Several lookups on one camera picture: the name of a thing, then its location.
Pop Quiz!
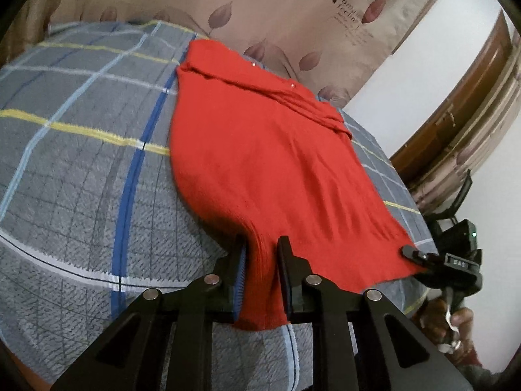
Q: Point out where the red knit sweater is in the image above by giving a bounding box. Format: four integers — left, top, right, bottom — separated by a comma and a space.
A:
170, 40, 418, 331

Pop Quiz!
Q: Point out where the person right hand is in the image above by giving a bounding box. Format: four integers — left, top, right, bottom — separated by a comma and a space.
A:
419, 297, 479, 365

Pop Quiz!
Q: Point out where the grey plaid bed sheet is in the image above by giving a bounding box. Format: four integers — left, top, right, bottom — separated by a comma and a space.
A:
0, 19, 441, 391

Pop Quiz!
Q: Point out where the beige leaf print curtain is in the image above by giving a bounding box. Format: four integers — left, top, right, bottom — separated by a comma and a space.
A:
1, 0, 435, 107

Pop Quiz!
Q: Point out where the brown wooden door frame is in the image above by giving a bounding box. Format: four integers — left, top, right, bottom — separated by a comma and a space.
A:
391, 13, 520, 214

